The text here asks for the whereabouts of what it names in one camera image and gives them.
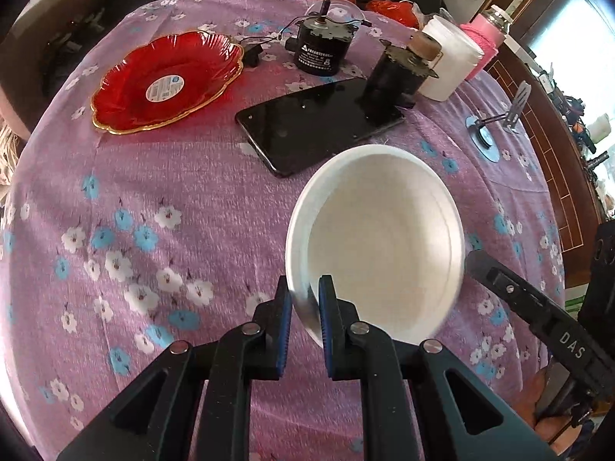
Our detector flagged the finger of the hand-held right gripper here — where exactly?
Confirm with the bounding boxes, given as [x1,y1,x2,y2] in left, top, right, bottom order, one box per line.
[465,250,553,326]

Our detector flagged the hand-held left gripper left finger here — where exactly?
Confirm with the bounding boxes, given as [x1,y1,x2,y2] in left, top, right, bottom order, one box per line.
[57,275,293,461]

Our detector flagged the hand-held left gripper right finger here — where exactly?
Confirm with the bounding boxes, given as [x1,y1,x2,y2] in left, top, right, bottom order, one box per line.
[318,275,560,461]

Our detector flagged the white paper bowl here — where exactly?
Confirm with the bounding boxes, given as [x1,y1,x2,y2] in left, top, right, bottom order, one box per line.
[285,144,466,349]

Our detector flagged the person's right hand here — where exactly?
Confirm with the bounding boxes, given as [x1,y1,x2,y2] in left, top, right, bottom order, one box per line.
[521,365,597,457]

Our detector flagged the round metal disc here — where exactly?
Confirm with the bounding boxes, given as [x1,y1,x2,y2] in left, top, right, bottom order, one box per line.
[465,116,500,161]

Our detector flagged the windowsill clutter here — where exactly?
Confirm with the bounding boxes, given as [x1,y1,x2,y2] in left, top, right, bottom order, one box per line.
[538,58,615,222]

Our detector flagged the metal phone stand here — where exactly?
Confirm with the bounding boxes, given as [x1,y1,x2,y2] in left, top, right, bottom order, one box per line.
[500,81,532,133]

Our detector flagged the white paper roll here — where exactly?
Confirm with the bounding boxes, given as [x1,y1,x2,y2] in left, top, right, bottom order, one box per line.
[588,113,611,140]

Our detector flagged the black smartphone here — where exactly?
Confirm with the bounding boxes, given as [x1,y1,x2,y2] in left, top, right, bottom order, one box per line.
[234,77,407,178]

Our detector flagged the white plastic jar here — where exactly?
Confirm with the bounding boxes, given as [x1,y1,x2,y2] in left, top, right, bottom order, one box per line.
[418,14,485,101]

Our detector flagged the black motor with wooden cap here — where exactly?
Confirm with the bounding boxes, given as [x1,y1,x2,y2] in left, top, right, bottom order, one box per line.
[360,33,443,111]

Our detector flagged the pink water bottle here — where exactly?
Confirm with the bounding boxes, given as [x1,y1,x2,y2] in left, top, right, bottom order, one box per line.
[459,5,510,80]

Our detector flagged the window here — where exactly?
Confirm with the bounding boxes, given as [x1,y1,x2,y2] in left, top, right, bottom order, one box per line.
[524,0,615,121]

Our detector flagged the black motor with label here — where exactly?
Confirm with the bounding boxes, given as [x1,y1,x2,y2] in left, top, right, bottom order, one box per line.
[294,0,359,76]

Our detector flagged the red glass plate gold rim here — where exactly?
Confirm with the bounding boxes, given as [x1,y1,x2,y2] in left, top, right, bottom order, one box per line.
[91,30,245,135]

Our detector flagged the patterned brown blanket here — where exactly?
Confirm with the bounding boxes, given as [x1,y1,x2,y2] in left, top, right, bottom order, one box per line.
[0,120,25,188]

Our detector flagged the black device pile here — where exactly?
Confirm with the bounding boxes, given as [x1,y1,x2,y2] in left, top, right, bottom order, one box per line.
[43,10,106,87]

